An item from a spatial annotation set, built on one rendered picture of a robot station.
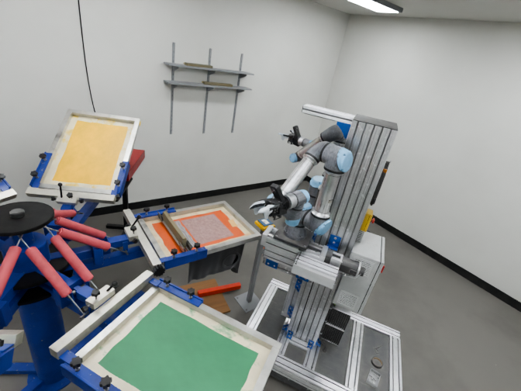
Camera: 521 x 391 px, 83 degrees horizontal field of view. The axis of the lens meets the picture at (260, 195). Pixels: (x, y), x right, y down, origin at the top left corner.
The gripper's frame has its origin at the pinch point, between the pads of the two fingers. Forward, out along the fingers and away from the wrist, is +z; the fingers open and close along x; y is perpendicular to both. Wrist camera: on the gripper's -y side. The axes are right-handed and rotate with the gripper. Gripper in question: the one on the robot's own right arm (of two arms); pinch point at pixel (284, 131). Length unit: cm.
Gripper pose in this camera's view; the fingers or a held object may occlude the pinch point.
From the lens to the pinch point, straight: 265.4
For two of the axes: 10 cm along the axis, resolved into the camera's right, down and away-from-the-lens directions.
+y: -0.6, 8.4, 5.3
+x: 7.5, -3.1, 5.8
